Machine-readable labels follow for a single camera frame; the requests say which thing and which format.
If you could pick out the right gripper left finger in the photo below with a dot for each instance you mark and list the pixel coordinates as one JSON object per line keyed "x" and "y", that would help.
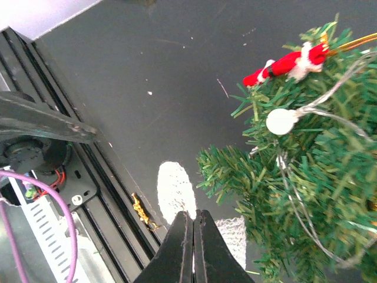
{"x": 173, "y": 261}

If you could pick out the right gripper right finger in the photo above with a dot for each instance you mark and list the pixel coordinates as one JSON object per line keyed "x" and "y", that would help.
{"x": 213, "y": 261}

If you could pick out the small gold bell ornament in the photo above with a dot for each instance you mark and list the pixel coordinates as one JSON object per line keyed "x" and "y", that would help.
{"x": 144, "y": 218}

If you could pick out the burlap lace bow ornament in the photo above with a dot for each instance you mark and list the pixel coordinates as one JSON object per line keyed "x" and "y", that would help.
{"x": 175, "y": 194}

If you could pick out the small green christmas tree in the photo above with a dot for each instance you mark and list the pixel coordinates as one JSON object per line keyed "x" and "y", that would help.
{"x": 332, "y": 168}

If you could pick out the white bulb string lights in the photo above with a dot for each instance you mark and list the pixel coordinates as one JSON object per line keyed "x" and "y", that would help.
{"x": 281, "y": 121}

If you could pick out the red bell ornament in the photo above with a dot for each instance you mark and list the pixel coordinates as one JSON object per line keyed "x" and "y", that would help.
{"x": 295, "y": 65}

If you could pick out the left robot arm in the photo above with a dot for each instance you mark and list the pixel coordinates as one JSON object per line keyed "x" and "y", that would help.
{"x": 36, "y": 137}

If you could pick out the light blue cable duct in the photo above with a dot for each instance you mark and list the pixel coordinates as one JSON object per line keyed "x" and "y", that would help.
{"x": 49, "y": 233}

